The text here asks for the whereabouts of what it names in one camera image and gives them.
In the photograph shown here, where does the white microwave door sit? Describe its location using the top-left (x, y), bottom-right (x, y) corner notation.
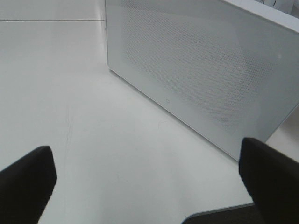
top-left (105, 0), bottom-right (299, 160)

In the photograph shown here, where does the white microwave oven body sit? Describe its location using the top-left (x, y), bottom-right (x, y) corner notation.
top-left (224, 0), bottom-right (299, 33)

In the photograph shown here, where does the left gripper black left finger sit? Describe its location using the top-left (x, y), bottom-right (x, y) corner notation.
top-left (0, 146), bottom-right (57, 224)

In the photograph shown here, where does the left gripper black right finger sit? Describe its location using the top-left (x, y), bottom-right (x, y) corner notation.
top-left (239, 138), bottom-right (299, 224)

